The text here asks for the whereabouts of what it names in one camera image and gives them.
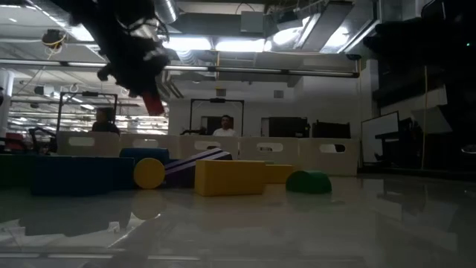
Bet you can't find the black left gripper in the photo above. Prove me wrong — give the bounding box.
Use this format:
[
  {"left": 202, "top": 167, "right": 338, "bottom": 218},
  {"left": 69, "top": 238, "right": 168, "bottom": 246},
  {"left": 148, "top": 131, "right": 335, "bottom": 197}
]
[{"left": 97, "top": 22, "right": 171, "bottom": 100}]

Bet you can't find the large red block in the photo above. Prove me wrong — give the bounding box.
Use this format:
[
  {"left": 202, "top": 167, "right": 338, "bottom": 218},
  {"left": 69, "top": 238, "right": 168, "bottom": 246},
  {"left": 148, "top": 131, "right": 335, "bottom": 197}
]
[{"left": 141, "top": 90, "right": 166, "bottom": 117}]

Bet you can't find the yellow cylinder block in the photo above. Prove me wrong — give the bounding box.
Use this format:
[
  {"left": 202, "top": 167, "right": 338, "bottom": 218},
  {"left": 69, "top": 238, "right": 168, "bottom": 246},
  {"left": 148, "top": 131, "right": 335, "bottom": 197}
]
[{"left": 133, "top": 157, "right": 166, "bottom": 190}]

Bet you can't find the large blue block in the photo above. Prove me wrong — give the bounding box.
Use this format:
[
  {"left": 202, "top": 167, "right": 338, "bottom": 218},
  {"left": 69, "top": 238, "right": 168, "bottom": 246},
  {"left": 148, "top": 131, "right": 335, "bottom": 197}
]
[{"left": 31, "top": 156, "right": 135, "bottom": 197}]

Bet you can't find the large yellow block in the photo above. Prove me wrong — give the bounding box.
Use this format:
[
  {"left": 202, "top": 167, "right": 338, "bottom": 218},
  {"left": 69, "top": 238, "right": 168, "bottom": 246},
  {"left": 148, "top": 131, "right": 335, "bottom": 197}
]
[{"left": 194, "top": 159, "right": 267, "bottom": 197}]

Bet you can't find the small green block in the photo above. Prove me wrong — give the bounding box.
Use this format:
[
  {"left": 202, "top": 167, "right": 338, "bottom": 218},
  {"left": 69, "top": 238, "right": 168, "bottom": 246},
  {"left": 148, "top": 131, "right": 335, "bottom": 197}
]
[{"left": 285, "top": 170, "right": 333, "bottom": 195}]

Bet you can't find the person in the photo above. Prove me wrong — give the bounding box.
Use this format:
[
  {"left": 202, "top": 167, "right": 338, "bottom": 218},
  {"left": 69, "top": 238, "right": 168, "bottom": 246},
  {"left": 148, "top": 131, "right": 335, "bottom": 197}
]
[
  {"left": 91, "top": 107, "right": 121, "bottom": 135},
  {"left": 212, "top": 114, "right": 238, "bottom": 138}
]

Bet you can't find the white plastic bin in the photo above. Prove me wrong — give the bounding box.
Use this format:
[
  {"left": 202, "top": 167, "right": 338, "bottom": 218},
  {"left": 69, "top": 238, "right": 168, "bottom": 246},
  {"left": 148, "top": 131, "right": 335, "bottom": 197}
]
[
  {"left": 56, "top": 130, "right": 120, "bottom": 158},
  {"left": 119, "top": 133, "right": 181, "bottom": 161},
  {"left": 239, "top": 136, "right": 300, "bottom": 173},
  {"left": 298, "top": 138, "right": 360, "bottom": 176},
  {"left": 178, "top": 134, "right": 240, "bottom": 161}
]

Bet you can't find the grey ceiling box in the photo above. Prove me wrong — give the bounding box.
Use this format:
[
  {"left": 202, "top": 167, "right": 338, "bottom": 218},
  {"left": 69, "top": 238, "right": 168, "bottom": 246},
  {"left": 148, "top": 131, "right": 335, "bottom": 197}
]
[{"left": 239, "top": 10, "right": 266, "bottom": 34}]

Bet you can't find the red background box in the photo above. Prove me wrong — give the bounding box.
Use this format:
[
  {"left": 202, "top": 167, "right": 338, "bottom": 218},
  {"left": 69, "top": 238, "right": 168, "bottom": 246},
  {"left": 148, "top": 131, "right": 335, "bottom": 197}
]
[{"left": 4, "top": 133, "right": 26, "bottom": 152}]

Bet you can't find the black monitor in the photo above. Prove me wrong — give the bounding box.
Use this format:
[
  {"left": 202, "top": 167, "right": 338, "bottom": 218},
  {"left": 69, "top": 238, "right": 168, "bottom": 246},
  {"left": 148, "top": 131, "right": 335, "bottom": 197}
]
[
  {"left": 267, "top": 116, "right": 311, "bottom": 138},
  {"left": 311, "top": 120, "right": 352, "bottom": 139}
]

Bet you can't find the horizontal ceiling pipe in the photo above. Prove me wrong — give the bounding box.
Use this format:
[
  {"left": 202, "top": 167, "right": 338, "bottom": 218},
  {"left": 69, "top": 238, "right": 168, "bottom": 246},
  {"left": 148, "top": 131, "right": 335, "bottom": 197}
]
[{"left": 0, "top": 58, "right": 361, "bottom": 79}]

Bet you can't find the whiteboard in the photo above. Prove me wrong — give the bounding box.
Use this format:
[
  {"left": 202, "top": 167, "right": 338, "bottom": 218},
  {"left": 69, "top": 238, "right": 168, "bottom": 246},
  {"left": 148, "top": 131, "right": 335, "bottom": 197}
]
[{"left": 361, "top": 110, "right": 400, "bottom": 165}]

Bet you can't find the black frame stand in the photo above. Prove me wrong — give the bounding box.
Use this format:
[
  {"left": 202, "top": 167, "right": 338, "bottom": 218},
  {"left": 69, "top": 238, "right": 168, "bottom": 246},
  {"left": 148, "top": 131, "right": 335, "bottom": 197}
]
[
  {"left": 189, "top": 98, "right": 245, "bottom": 137},
  {"left": 56, "top": 91, "right": 119, "bottom": 132}
]

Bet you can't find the ceiling cable reel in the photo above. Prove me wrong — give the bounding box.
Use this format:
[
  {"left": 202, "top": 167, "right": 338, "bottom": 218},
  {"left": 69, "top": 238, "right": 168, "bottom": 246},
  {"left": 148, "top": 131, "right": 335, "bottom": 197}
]
[{"left": 40, "top": 28, "right": 68, "bottom": 50}]

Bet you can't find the yellow hanging cable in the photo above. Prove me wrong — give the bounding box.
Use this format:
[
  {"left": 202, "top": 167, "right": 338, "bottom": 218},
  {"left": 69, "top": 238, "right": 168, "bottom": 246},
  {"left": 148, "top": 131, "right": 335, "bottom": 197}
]
[{"left": 421, "top": 65, "right": 429, "bottom": 170}]

